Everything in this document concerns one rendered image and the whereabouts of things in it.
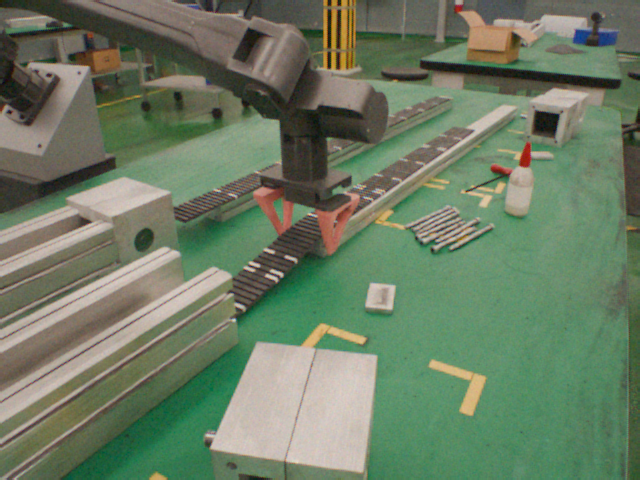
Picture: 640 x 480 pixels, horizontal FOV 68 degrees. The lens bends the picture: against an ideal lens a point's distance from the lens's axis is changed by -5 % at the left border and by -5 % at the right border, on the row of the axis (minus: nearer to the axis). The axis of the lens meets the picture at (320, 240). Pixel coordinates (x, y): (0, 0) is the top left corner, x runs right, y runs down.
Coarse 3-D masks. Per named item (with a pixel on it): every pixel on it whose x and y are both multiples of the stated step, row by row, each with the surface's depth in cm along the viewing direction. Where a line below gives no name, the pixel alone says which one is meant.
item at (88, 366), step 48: (96, 288) 45; (144, 288) 48; (192, 288) 45; (0, 336) 38; (48, 336) 40; (96, 336) 39; (144, 336) 40; (192, 336) 45; (0, 384) 38; (48, 384) 34; (96, 384) 37; (144, 384) 41; (0, 432) 31; (48, 432) 34; (96, 432) 38
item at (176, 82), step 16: (224, 0) 401; (240, 0) 421; (240, 16) 444; (144, 80) 465; (160, 80) 482; (176, 80) 481; (192, 80) 479; (208, 80) 454; (144, 96) 471; (176, 96) 516
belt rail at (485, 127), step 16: (496, 112) 129; (512, 112) 133; (480, 128) 115; (496, 128) 123; (464, 144) 105; (432, 160) 93; (448, 160) 100; (416, 176) 87; (432, 176) 93; (400, 192) 83; (368, 208) 74; (384, 208) 79; (352, 224) 71; (368, 224) 76; (320, 240) 66
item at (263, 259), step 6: (258, 258) 63; (264, 258) 63; (270, 258) 62; (276, 258) 62; (258, 264) 62; (264, 264) 62; (270, 264) 61; (276, 264) 62; (282, 264) 61; (288, 264) 61; (276, 270) 61; (282, 270) 60; (288, 270) 61
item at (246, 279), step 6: (234, 276) 60; (240, 276) 60; (246, 276) 60; (252, 276) 60; (240, 282) 59; (246, 282) 59; (252, 282) 59; (258, 282) 59; (264, 282) 59; (270, 282) 59; (258, 288) 58; (264, 288) 58
